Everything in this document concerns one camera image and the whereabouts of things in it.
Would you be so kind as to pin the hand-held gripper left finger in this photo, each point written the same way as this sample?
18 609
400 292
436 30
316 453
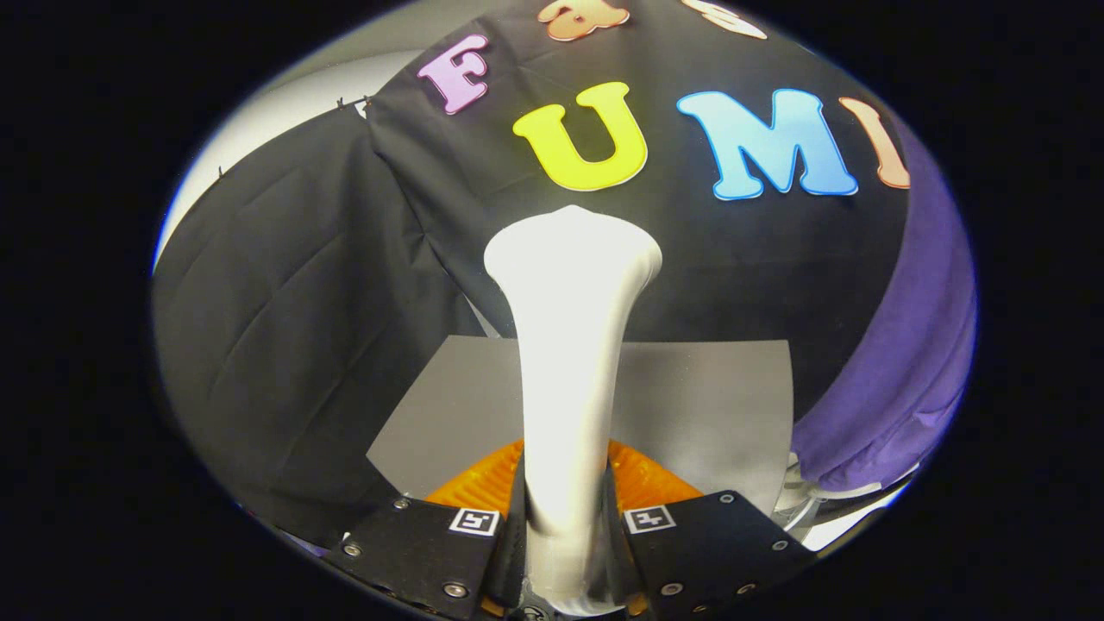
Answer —
414 552

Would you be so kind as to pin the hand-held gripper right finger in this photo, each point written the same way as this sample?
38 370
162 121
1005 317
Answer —
716 543

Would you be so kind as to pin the white garment steamer head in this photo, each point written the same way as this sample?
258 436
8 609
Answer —
565 345

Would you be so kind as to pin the white padded garment form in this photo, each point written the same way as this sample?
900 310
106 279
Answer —
849 492

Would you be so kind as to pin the grey drawer cabinet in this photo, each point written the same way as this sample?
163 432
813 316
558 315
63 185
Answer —
690 405

